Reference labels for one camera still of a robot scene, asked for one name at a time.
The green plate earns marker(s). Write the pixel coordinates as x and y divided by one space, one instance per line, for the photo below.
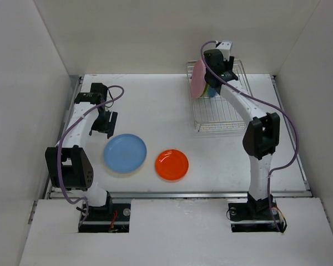
205 92

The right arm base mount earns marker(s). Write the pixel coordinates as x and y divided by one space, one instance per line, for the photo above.
243 221

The orange plate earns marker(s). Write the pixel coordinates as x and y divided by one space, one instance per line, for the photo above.
171 165

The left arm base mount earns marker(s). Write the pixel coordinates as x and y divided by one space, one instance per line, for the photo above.
113 217

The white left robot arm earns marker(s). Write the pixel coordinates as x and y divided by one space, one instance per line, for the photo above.
68 165

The light blue plate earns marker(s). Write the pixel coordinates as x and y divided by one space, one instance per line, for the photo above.
125 153

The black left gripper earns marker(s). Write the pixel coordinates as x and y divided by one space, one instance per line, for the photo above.
107 127

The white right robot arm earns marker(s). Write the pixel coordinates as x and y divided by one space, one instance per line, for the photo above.
262 128

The pink plate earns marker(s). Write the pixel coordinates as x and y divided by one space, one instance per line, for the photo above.
198 83

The dark blue plate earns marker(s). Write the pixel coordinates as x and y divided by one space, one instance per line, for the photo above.
211 92

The wire dish rack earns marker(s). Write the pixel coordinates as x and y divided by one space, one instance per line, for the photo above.
217 114

